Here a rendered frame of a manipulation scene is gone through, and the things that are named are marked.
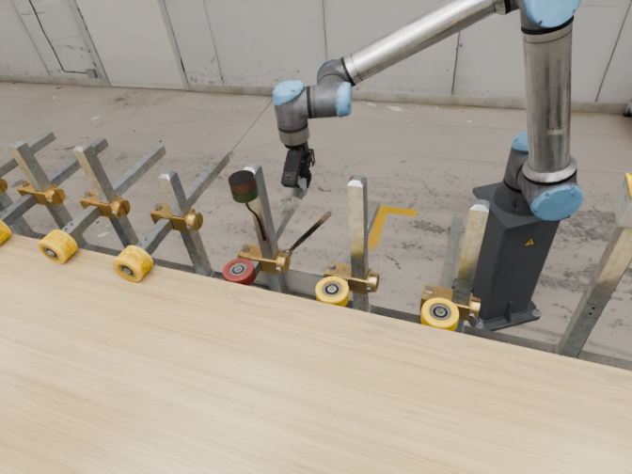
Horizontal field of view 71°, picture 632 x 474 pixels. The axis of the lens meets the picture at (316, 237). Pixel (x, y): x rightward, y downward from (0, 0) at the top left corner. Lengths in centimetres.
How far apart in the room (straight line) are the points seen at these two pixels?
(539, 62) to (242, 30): 303
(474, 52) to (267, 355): 304
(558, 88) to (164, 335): 115
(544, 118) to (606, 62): 240
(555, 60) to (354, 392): 94
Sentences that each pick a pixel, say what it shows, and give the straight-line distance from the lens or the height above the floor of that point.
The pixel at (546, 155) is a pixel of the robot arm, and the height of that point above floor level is 95.
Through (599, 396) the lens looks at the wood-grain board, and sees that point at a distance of 100.
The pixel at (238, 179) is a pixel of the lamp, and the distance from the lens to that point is 99.
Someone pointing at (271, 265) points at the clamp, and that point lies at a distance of 120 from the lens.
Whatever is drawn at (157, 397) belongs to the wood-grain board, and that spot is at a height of 90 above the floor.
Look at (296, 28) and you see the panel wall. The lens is 384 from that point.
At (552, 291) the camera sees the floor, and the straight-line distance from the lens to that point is 239.
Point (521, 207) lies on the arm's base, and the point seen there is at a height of 64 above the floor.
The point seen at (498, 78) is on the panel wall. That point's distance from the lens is 374.
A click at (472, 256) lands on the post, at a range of 100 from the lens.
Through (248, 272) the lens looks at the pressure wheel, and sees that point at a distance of 112.
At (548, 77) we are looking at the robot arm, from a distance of 134.
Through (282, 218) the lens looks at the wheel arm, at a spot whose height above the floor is 86.
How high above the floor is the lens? 170
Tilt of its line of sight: 42 degrees down
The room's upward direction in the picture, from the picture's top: 7 degrees counter-clockwise
